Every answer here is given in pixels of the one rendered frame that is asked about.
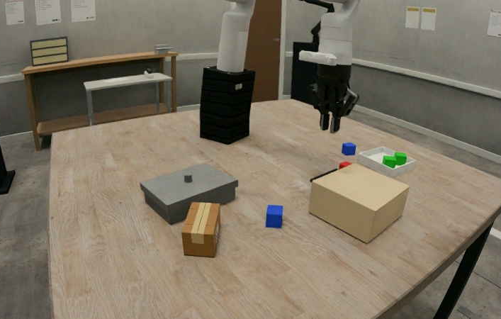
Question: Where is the blue block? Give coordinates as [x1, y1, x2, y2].
[342, 142, 356, 156]
[266, 205, 283, 228]

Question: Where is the brown cardboard box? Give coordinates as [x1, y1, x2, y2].
[181, 202, 220, 257]

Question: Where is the green block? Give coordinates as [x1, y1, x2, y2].
[382, 155, 396, 169]
[394, 152, 407, 166]

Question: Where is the red block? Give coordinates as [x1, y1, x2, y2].
[339, 161, 352, 169]

